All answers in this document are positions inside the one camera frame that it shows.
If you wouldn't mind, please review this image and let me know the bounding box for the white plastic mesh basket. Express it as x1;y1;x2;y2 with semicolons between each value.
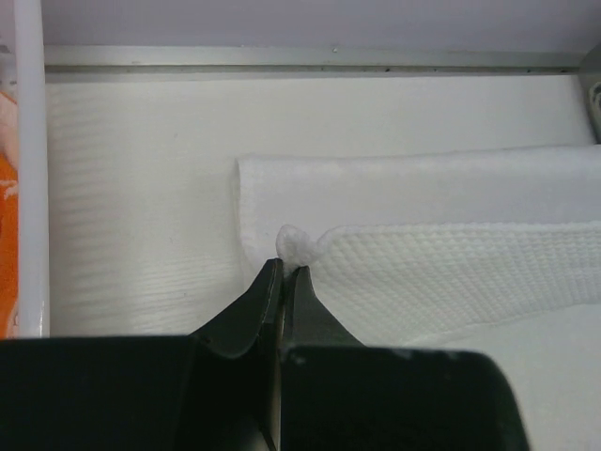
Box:
1;1;50;337

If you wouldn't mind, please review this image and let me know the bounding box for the orange cloth in basket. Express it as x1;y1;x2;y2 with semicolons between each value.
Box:
1;92;19;339

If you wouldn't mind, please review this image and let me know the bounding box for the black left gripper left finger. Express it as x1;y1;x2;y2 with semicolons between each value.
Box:
187;258;283;450

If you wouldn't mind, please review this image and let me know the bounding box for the aluminium table edge rail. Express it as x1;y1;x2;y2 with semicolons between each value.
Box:
44;45;584;74

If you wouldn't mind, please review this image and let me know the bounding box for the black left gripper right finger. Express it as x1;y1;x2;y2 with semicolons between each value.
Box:
280;264;370;451

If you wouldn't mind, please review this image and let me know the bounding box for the white towels pile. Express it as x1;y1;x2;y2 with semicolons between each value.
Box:
237;146;600;346

